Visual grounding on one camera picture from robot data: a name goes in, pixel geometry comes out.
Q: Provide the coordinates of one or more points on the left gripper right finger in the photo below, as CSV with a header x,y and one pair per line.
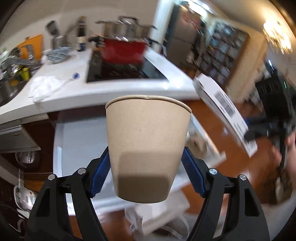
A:
x,y
231,209

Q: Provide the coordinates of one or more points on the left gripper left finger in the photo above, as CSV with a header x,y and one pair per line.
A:
x,y
50,216

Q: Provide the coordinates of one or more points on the white medicine box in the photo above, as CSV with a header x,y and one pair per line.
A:
x,y
222,106

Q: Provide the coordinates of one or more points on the brown paper cup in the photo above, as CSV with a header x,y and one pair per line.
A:
x,y
146,135

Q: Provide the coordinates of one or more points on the white paper trash bag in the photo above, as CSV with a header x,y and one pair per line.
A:
x,y
160,221

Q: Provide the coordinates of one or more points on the chrome kitchen faucet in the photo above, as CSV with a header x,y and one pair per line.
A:
x,y
14,62

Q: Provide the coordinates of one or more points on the person's right hand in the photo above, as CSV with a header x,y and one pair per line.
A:
x,y
288,168

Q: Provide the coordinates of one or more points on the white rice cooker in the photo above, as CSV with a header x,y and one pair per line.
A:
x,y
24,198

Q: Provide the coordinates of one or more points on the wooden bookshelf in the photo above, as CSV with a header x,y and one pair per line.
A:
x,y
225,48

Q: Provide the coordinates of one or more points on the steel drawer front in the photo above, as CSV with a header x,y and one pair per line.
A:
x,y
15,138

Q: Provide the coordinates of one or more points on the dark grey refrigerator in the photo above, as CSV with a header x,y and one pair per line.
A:
x,y
181,32

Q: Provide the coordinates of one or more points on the white dish cloth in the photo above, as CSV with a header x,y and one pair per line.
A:
x,y
43,87

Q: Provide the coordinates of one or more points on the black induction cooktop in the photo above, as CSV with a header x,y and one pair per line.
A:
x,y
103,71

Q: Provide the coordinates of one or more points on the steel steamer pot with lid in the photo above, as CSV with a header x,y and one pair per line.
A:
x,y
127,29

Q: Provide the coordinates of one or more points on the red cooking pot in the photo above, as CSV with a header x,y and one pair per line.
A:
x,y
115,51

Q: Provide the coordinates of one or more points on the blue patterned bowl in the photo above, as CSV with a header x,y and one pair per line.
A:
x,y
58,55

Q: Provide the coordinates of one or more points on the orange cutting board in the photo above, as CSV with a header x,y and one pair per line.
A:
x,y
36,47

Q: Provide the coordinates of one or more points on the steel utensil holder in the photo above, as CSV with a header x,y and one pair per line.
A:
x,y
59,41

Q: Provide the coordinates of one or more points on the dark soy sauce bottle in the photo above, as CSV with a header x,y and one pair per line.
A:
x,y
81,34

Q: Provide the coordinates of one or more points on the black slotted spatula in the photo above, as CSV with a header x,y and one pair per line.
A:
x,y
53,29

